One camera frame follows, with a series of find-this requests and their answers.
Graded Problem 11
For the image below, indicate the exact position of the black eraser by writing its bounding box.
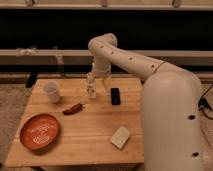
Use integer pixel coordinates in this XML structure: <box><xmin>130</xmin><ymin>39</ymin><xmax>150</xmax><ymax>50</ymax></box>
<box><xmin>111</xmin><ymin>88</ymin><xmax>121</xmax><ymax>105</ymax></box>

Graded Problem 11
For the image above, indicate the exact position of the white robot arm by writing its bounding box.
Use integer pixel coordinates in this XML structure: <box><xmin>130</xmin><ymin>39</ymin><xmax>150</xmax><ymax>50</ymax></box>
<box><xmin>88</xmin><ymin>33</ymin><xmax>204</xmax><ymax>171</ymax></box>

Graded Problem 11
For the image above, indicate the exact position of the white sponge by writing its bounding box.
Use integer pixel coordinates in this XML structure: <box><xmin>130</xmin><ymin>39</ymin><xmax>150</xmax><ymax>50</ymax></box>
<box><xmin>110</xmin><ymin>126</ymin><xmax>130</xmax><ymax>149</ymax></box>

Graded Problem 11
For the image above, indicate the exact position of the small white spray bottle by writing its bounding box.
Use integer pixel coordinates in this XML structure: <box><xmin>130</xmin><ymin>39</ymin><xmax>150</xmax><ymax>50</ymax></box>
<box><xmin>86</xmin><ymin>72</ymin><xmax>96</xmax><ymax>99</ymax></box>

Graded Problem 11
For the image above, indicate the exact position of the red chili pepper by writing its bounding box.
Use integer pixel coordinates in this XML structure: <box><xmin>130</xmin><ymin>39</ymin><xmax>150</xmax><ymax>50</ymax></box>
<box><xmin>63</xmin><ymin>103</ymin><xmax>83</xmax><ymax>115</ymax></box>

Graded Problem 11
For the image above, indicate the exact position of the white plastic cup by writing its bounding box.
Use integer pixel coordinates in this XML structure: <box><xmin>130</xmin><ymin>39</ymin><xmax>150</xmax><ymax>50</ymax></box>
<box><xmin>43</xmin><ymin>82</ymin><xmax>60</xmax><ymax>103</ymax></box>

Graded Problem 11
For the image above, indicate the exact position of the orange patterned plate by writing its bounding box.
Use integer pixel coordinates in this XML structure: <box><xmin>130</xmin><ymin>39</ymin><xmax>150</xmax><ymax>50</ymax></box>
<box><xmin>20</xmin><ymin>114</ymin><xmax>60</xmax><ymax>150</ymax></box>

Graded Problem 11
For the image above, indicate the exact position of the black cable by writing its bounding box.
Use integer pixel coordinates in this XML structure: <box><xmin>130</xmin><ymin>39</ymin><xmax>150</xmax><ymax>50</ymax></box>
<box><xmin>198</xmin><ymin>83</ymin><xmax>213</xmax><ymax>120</ymax></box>

